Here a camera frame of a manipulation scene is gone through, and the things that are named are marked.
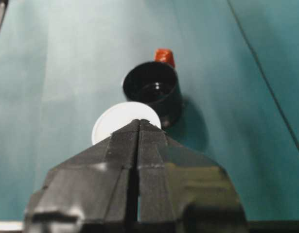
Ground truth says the teal table cloth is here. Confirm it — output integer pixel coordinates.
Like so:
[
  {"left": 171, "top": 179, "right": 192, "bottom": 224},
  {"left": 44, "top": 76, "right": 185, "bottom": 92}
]
[{"left": 0, "top": 0, "right": 299, "bottom": 223}]

